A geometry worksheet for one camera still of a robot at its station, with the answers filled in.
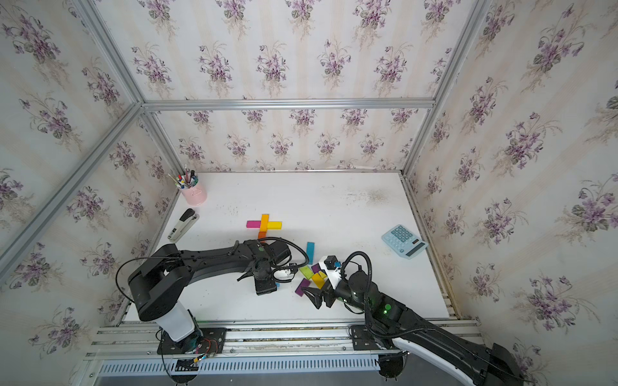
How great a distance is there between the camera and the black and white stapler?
97 centimetres

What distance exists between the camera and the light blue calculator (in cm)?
92

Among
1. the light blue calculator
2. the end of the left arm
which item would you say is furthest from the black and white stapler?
the light blue calculator

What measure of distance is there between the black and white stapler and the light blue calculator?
2.69 feet
